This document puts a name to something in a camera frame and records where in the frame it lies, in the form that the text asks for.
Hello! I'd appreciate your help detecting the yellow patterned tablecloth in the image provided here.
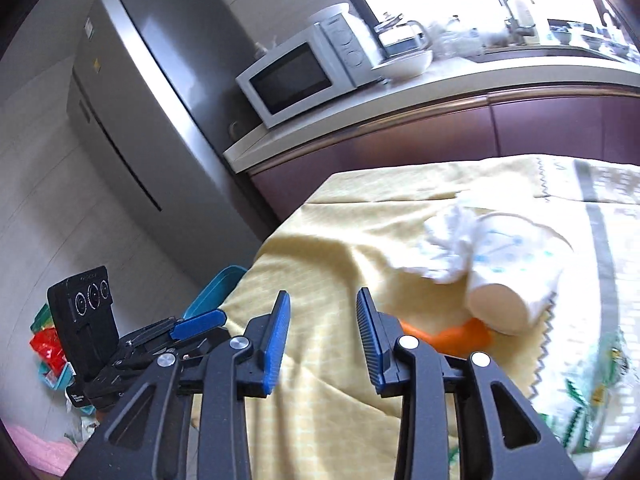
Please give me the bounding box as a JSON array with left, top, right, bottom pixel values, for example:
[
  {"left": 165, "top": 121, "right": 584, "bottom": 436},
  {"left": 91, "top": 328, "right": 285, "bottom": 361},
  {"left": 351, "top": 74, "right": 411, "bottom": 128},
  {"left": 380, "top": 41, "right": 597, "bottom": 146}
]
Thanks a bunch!
[{"left": 222, "top": 155, "right": 639, "bottom": 479}]

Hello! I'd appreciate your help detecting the large white bowl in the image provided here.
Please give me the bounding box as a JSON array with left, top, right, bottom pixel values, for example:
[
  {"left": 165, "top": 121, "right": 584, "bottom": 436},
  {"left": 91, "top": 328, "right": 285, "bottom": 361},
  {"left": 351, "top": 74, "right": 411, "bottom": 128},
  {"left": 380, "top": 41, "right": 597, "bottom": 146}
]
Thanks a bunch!
[{"left": 372, "top": 50, "right": 433, "bottom": 81}]

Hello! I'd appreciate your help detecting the white tissue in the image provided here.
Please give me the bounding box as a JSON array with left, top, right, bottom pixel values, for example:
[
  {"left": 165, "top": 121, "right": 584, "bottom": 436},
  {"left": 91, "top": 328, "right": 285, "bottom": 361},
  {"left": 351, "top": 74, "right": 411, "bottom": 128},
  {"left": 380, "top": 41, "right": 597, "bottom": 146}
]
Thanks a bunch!
[{"left": 387, "top": 205, "right": 487, "bottom": 284}]

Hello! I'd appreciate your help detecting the glass electric kettle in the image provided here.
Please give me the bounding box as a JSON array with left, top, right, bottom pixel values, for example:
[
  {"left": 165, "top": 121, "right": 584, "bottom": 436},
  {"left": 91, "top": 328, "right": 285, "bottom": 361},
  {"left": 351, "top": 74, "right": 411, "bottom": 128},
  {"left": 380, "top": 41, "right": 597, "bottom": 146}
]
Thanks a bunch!
[{"left": 374, "top": 14, "right": 432, "bottom": 58}]

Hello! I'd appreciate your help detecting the red snack bag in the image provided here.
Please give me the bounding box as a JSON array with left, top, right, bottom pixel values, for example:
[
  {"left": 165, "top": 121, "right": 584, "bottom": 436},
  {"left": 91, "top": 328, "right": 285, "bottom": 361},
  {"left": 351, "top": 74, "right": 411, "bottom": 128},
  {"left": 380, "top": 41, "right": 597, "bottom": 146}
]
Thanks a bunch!
[{"left": 29, "top": 326, "right": 66, "bottom": 377}]

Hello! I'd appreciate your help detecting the patterned paper cup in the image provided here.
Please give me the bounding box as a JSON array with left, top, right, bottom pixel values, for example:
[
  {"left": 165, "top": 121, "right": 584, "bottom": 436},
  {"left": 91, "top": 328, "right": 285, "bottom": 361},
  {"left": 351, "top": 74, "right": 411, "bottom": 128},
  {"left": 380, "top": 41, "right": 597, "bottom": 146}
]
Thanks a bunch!
[{"left": 465, "top": 214, "right": 573, "bottom": 335}]

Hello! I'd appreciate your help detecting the orange peel piece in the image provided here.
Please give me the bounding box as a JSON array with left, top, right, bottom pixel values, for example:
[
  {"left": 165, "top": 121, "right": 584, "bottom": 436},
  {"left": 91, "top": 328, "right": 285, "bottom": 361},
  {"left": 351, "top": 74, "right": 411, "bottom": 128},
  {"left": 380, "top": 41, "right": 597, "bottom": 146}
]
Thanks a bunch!
[{"left": 400, "top": 318, "right": 492, "bottom": 358}]

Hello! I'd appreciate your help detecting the teal plastic trash bin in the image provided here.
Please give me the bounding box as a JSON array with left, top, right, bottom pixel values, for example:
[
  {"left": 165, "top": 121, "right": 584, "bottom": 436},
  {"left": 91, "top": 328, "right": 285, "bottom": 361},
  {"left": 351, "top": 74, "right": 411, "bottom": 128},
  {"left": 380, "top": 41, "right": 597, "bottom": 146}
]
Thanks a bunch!
[{"left": 182, "top": 264, "right": 247, "bottom": 320}]

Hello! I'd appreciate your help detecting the kitchen faucet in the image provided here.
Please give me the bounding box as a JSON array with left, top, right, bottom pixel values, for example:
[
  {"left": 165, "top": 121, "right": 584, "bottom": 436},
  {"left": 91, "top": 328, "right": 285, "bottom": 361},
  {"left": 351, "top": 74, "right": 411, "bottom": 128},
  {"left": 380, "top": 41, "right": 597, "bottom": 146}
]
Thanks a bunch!
[{"left": 498, "top": 0, "right": 537, "bottom": 46}]

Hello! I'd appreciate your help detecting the white microwave oven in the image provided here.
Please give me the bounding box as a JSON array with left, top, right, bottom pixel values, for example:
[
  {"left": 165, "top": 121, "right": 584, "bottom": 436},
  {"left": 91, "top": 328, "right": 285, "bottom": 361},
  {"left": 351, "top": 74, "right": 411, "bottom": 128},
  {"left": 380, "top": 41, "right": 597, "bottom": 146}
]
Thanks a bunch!
[{"left": 236, "top": 12, "right": 383, "bottom": 129}]

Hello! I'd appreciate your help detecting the grey refrigerator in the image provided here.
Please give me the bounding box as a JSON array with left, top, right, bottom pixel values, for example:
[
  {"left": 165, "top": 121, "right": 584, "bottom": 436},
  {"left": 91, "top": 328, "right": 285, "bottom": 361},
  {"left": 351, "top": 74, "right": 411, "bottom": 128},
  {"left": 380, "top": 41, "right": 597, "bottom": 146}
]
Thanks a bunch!
[{"left": 67, "top": 0, "right": 278, "bottom": 285}]

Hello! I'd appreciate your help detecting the teal plastic basket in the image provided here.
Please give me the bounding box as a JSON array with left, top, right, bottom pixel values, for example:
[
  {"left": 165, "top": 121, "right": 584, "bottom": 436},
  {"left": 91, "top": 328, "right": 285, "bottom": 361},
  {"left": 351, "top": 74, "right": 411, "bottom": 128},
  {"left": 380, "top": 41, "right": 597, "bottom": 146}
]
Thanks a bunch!
[{"left": 38, "top": 362, "right": 74, "bottom": 391}]

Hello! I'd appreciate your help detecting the white bowl on microwave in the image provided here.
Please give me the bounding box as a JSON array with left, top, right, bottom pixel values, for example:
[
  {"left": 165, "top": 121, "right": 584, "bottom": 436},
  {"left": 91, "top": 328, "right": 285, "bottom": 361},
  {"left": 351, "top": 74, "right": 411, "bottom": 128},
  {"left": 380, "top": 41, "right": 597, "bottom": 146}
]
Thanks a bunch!
[{"left": 308, "top": 2, "right": 350, "bottom": 24}]

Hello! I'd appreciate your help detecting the kitchen counter with cabinets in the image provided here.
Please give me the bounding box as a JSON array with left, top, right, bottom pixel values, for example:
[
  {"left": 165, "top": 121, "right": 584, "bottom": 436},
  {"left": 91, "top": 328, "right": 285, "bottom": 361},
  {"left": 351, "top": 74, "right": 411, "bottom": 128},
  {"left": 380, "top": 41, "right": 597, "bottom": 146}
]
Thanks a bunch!
[{"left": 224, "top": 56, "right": 639, "bottom": 220}]

